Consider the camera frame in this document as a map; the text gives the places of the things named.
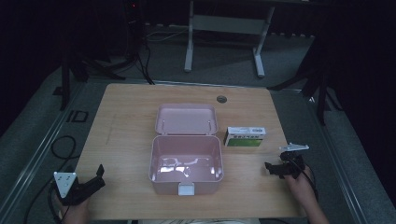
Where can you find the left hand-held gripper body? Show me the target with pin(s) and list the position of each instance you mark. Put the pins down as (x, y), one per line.
(74, 188)

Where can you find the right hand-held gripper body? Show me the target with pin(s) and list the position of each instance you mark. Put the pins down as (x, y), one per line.
(292, 161)

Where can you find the white and green medicine box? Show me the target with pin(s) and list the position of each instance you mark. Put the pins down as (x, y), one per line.
(245, 137)

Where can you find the pink storage box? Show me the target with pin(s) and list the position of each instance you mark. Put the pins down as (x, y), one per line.
(186, 149)

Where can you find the person's left hand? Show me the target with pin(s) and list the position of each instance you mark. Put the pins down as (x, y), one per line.
(74, 213)

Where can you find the person's right hand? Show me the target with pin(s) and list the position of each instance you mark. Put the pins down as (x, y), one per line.
(299, 186)

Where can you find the grey table grommet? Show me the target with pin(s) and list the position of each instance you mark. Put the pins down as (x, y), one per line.
(221, 99)

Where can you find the black tripod stand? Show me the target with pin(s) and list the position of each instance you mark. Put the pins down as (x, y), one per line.
(87, 49)
(314, 77)

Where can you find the white metal desk frame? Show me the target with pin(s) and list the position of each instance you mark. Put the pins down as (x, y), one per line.
(229, 34)

